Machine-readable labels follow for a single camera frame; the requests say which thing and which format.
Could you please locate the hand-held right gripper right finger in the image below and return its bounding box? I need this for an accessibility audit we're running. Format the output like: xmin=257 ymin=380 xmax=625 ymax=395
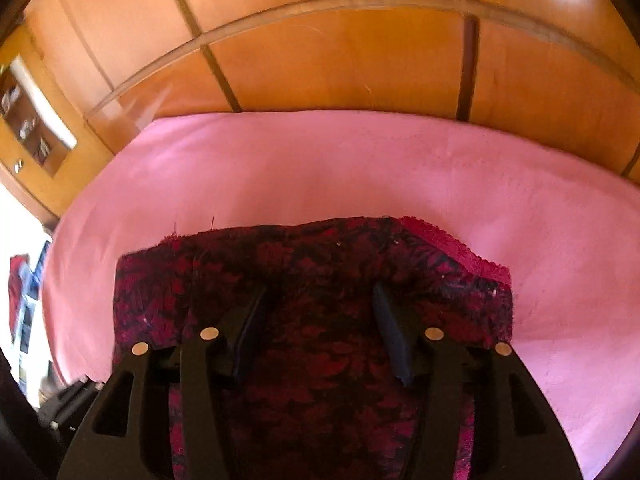
xmin=372 ymin=282 xmax=583 ymax=480

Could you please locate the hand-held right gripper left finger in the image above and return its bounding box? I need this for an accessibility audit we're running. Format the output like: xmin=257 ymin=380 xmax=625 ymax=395
xmin=56 ymin=284 xmax=268 ymax=480

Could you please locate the maroon floral sweater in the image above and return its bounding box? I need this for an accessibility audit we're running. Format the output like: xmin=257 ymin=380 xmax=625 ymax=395
xmin=111 ymin=215 xmax=516 ymax=480

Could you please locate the red cloth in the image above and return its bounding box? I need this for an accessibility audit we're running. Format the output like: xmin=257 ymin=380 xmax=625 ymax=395
xmin=8 ymin=254 xmax=32 ymax=313

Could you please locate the blue item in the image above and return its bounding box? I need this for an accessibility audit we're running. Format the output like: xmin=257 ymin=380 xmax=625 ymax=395
xmin=29 ymin=240 xmax=53 ymax=302

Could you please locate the pink bed sheet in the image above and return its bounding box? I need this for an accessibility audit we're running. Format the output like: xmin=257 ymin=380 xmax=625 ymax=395
xmin=40 ymin=110 xmax=640 ymax=480

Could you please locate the wooden cabinet with niche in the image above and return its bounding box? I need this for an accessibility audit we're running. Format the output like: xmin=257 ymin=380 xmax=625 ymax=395
xmin=0 ymin=25 xmax=117 ymax=227

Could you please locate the wooden panelled headboard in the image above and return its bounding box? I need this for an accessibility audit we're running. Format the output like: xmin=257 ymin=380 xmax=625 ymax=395
xmin=20 ymin=0 xmax=640 ymax=183

